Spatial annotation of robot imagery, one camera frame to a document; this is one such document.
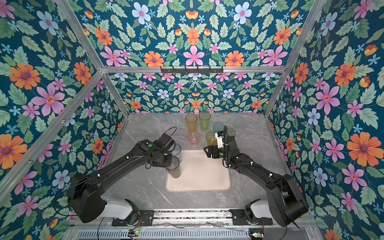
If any blue translucent tall cup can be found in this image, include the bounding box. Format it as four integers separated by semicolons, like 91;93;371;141
172;144;182;157

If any dark grey translucent cup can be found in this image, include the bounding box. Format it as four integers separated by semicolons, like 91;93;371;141
166;157;181;179

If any beige rectangular tray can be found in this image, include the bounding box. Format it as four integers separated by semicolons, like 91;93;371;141
166;150;231;193

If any amber translucent tall cup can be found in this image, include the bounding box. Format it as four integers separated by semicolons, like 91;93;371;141
185;114;198;133

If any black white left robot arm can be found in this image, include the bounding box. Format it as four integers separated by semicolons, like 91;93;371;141
68;134;176;226

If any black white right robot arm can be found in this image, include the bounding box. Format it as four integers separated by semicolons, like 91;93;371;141
204;136;309;227

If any yellow translucent short cup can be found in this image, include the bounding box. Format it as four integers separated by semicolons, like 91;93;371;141
206;132;217;146

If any light green short cup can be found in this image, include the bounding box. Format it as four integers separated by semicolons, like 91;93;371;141
227;129;237;137

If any pink translucent short cup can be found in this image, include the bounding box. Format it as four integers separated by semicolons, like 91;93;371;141
188;131;200;147

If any teal translucent short cup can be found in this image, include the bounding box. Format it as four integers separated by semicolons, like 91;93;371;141
213;122;225;133

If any green translucent tall cup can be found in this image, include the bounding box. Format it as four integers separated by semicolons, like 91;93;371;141
199;112;211;131

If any black hook rack bar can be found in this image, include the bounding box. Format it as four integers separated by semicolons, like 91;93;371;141
160;67;224;74

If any aluminium mounting rail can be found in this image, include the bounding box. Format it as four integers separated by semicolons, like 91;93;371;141
68;208;316;229

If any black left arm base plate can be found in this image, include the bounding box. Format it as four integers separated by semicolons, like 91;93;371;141
112;210;155;227

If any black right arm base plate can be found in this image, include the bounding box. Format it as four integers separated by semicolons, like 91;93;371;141
229;209;273;226

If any white vented cable duct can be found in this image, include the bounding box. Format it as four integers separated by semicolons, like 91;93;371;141
75;228;251;240

